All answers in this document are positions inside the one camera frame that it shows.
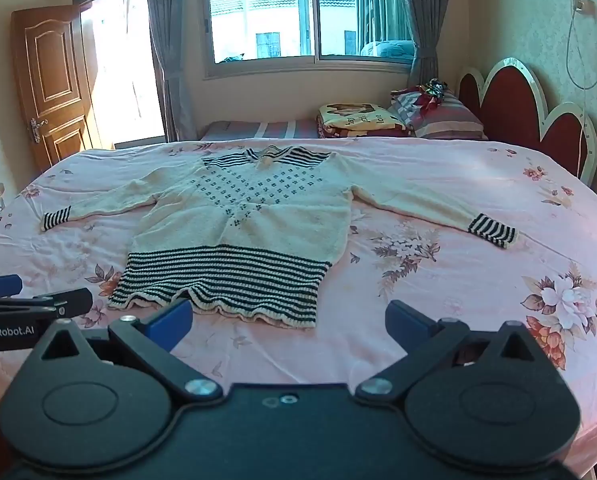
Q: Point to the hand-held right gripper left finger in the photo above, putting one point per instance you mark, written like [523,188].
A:
[171,321]

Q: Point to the folded printed blanket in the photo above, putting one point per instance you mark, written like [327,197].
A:
[358,117]

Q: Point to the colourful crumpled cloth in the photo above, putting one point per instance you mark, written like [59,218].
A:
[431,91]

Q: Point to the wall socket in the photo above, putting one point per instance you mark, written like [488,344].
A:
[583,4]

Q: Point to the cream sweater with black stripes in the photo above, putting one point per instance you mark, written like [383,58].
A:
[258,220]

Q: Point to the striped mattress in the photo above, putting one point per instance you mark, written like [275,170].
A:
[258,130]

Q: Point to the red scalloped headboard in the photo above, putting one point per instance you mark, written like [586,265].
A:
[508,105]

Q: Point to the teal blanket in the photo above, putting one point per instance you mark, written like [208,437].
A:
[388,49]

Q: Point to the sliding glass window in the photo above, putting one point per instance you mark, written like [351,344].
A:
[303,10]

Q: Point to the pink floral bed sheet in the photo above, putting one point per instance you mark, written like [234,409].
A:
[428,310]

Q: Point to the grey curtain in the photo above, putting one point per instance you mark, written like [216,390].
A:
[423,20]
[171,50]

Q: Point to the striped pillow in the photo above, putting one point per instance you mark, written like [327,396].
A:
[448,120]

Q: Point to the brown wooden door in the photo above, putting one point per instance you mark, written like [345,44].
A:
[53,85]

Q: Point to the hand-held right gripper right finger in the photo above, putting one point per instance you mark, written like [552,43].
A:
[403,321]

